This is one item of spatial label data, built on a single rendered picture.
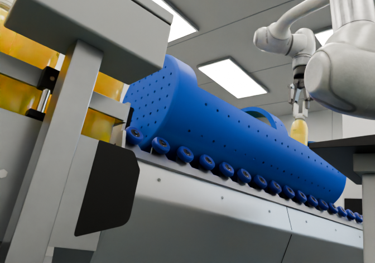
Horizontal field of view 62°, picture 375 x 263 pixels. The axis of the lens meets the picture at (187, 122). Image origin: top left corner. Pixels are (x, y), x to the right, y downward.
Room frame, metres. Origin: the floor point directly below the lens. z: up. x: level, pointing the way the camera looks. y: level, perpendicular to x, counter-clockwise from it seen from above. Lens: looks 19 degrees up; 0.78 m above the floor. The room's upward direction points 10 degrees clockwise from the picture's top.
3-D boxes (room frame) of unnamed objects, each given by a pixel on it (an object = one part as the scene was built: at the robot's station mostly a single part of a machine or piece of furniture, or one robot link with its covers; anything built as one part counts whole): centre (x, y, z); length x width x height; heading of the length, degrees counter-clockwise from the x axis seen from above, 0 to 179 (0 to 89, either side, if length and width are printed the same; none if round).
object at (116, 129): (0.75, 0.17, 0.99); 0.10 x 0.02 x 0.12; 37
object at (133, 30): (0.39, 0.16, 1.05); 0.20 x 0.10 x 0.10; 127
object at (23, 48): (0.47, 0.27, 0.99); 0.07 x 0.07 x 0.19
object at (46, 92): (0.44, 0.22, 0.94); 0.03 x 0.02 x 0.08; 127
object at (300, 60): (1.25, -0.48, 1.59); 0.09 x 0.09 x 0.06
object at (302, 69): (1.25, -0.48, 1.52); 0.08 x 0.07 x 0.09; 37
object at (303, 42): (1.25, -0.47, 1.70); 0.13 x 0.11 x 0.16; 94
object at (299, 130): (1.24, -0.48, 1.23); 0.07 x 0.07 x 0.19
